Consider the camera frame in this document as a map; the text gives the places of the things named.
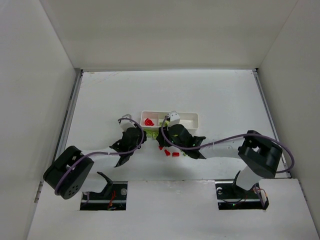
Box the light green 2x3 lego brick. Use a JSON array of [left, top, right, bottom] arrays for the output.
[[145, 130, 152, 136]]

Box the red transparent curved lego piece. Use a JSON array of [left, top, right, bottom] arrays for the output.
[[144, 118, 155, 127]]

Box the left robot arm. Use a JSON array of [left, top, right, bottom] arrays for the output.
[[43, 124, 147, 200]]

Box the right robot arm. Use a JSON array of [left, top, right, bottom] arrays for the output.
[[156, 124, 283, 191]]

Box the red lego piece right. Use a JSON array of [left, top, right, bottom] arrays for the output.
[[172, 152, 180, 157]]

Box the white divided sorting tray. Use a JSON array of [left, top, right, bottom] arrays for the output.
[[140, 110, 199, 132]]

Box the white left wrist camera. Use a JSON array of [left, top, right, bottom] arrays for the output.
[[118, 114, 135, 132]]

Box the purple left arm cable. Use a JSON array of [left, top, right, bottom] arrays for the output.
[[54, 118, 147, 196]]

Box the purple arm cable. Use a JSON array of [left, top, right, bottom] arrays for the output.
[[54, 118, 147, 196], [161, 117, 295, 174]]

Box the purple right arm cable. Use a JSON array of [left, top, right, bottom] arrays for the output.
[[161, 117, 295, 174]]

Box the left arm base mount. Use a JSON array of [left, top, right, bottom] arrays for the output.
[[79, 171, 128, 211]]

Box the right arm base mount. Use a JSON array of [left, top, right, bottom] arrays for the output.
[[215, 171, 270, 211]]

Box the left aluminium frame rail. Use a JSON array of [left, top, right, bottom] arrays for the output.
[[34, 68, 83, 204]]

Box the aluminium frame rail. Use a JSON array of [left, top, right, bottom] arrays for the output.
[[252, 68, 292, 179], [34, 68, 83, 204]]

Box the right aluminium frame rail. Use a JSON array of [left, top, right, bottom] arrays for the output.
[[252, 68, 292, 179]]

